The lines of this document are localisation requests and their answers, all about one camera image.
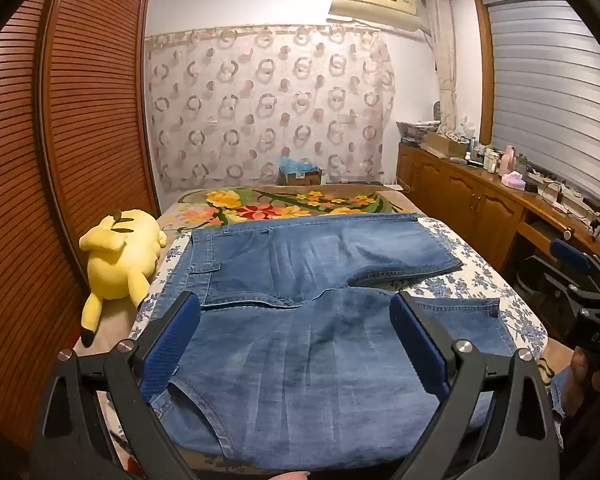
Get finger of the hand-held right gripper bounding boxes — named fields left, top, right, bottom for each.
left=517, top=255, right=581, bottom=311
left=550, top=237, right=600, bottom=293

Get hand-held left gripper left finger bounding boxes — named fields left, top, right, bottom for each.
left=30, top=290, right=203, bottom=480

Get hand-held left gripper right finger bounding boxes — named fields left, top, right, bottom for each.
left=389, top=290, right=563, bottom=480

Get blue denim pants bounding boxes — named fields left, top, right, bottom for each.
left=150, top=212, right=518, bottom=473

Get person's right hand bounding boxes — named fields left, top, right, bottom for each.
left=570, top=354, right=600, bottom=407

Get blue floral white sheet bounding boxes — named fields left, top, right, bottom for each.
left=130, top=217, right=548, bottom=361

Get yellow plush toy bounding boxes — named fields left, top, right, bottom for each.
left=78, top=208, right=168, bottom=347

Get wooden cabinet counter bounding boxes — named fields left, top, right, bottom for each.
left=396, top=142, right=600, bottom=281

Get open cardboard box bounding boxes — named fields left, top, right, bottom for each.
left=422, top=132, right=468, bottom=158

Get floral plush blanket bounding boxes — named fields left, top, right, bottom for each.
left=160, top=185, right=416, bottom=233

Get grey window blind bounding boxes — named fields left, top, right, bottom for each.
left=485, top=0, right=600, bottom=201

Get stack of papers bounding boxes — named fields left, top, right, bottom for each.
left=396, top=120, right=441, bottom=147

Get brown cardboard box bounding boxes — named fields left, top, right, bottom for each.
left=278, top=167, right=323, bottom=187

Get cream tied curtain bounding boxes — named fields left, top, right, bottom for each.
left=425, top=0, right=458, bottom=133

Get circle-print sheer curtain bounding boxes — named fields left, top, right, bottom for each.
left=145, top=24, right=397, bottom=192

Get wooden louvered wardrobe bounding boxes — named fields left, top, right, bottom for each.
left=0, top=0, right=162, bottom=451

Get wooden window frame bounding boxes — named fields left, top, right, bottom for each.
left=474, top=0, right=497, bottom=147

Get cream wall air conditioner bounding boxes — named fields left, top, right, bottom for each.
left=328, top=0, right=423, bottom=28

